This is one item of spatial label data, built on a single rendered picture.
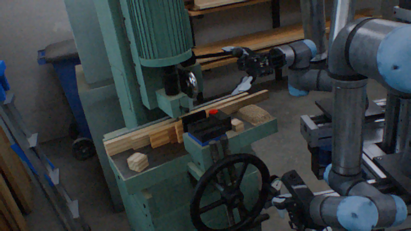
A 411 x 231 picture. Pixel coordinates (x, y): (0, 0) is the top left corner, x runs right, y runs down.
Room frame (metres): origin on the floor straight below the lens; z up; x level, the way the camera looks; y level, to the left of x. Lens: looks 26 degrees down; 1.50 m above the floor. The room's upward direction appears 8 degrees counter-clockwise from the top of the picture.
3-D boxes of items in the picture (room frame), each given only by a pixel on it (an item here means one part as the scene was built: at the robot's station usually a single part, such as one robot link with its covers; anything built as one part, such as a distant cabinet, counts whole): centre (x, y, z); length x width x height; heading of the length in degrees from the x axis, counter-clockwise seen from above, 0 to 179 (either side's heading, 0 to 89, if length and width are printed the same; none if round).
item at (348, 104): (0.74, -0.35, 1.09); 0.12 x 0.11 x 0.49; 104
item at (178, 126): (1.10, 0.04, 0.94); 0.16 x 0.02 x 0.08; 116
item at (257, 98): (1.20, 0.00, 0.92); 0.60 x 0.02 x 0.04; 116
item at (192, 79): (1.32, 0.05, 1.02); 0.12 x 0.03 x 0.12; 26
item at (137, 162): (0.95, 0.24, 0.92); 0.05 x 0.04 x 0.04; 52
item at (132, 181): (1.07, 0.03, 0.87); 0.61 x 0.30 x 0.06; 116
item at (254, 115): (1.19, -0.18, 0.92); 0.14 x 0.09 x 0.04; 26
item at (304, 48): (1.17, -0.36, 1.13); 0.11 x 0.08 x 0.09; 116
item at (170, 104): (1.17, 0.11, 1.01); 0.14 x 0.07 x 0.09; 26
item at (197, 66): (1.39, 0.05, 1.02); 0.09 x 0.07 x 0.12; 116
